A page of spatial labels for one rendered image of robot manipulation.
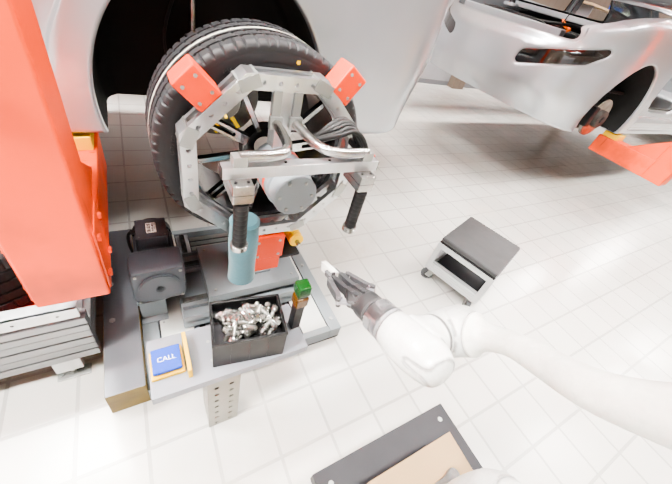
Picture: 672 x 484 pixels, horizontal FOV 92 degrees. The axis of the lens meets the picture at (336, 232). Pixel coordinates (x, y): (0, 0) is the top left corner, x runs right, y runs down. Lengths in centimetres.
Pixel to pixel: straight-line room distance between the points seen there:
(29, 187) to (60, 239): 15
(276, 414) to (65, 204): 101
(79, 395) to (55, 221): 81
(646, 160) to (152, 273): 395
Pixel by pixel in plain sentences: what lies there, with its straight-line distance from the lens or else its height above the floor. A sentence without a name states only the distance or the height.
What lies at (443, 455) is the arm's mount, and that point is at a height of 40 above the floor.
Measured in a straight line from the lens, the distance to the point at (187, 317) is 146.
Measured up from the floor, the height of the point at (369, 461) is 30.
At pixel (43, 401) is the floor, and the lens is 162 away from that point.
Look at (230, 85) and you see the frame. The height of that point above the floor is 108.
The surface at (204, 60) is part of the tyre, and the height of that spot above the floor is 111.
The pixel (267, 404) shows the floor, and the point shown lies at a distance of 147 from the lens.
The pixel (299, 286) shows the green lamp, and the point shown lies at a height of 66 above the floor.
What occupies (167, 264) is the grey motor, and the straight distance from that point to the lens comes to 132.
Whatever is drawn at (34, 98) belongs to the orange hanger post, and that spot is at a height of 107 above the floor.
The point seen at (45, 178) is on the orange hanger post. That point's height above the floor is 91.
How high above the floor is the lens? 137
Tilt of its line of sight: 39 degrees down
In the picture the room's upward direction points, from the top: 17 degrees clockwise
